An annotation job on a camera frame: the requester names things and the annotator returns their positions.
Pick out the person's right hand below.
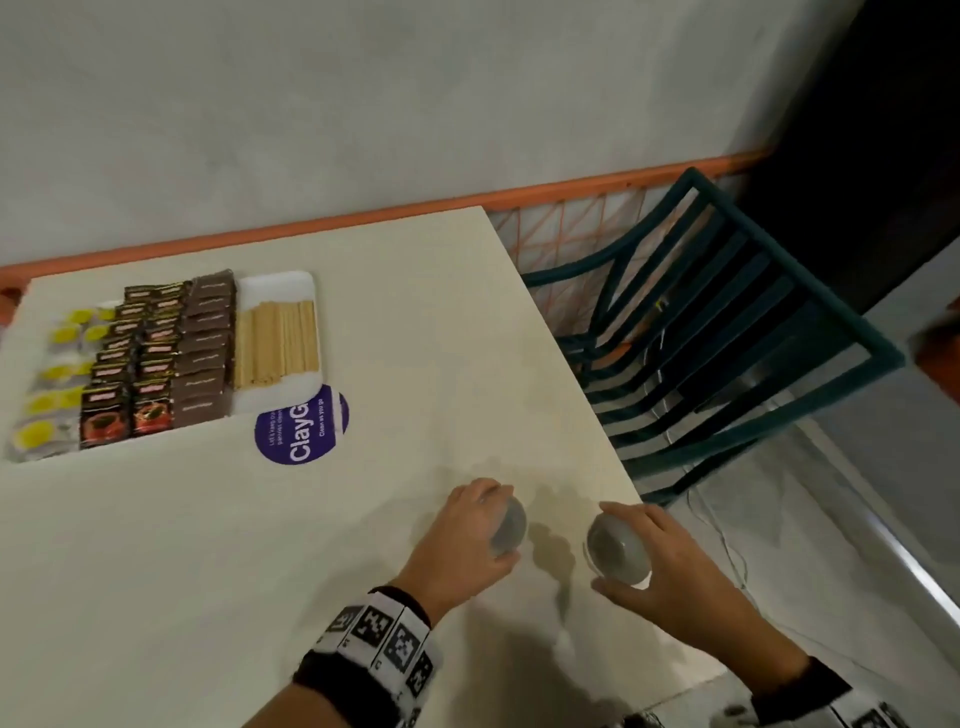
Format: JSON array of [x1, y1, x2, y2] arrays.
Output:
[[591, 501, 753, 655]]

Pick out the person's left hand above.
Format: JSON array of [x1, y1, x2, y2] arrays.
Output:
[[388, 477, 522, 625]]

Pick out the person's left forearm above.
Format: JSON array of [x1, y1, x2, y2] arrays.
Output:
[[241, 677, 412, 728]]

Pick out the person's right forearm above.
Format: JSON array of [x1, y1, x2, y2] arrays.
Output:
[[701, 603, 813, 700]]

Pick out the black marker wristband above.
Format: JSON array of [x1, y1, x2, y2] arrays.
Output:
[[291, 585, 444, 728], [721, 656, 960, 728]]

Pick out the round purple sticker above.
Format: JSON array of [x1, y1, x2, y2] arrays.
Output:
[[253, 384, 351, 466]]

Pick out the green metal chair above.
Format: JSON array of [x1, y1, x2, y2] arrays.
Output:
[[520, 166, 907, 508]]

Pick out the pile of wooden stirrers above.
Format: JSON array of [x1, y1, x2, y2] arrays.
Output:
[[233, 299, 322, 390]]

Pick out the white rectangular tray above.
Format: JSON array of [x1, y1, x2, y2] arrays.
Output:
[[6, 270, 332, 465]]

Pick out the row of brown sachets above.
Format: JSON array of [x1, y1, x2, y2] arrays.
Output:
[[171, 270, 238, 430]]

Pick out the red orange object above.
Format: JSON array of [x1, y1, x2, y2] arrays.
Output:
[[909, 296, 960, 410]]

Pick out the rows of red black sachets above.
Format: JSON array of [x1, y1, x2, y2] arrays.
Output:
[[78, 281, 192, 450]]

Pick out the orange mesh railing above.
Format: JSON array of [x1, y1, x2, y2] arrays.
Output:
[[0, 148, 777, 331]]

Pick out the row of yellow packets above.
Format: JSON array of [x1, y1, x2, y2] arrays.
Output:
[[11, 307, 121, 460]]

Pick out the thin white cable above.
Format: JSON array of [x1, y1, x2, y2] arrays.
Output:
[[684, 486, 753, 597]]

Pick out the metal floor rail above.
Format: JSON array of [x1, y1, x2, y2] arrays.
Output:
[[795, 420, 960, 639]]

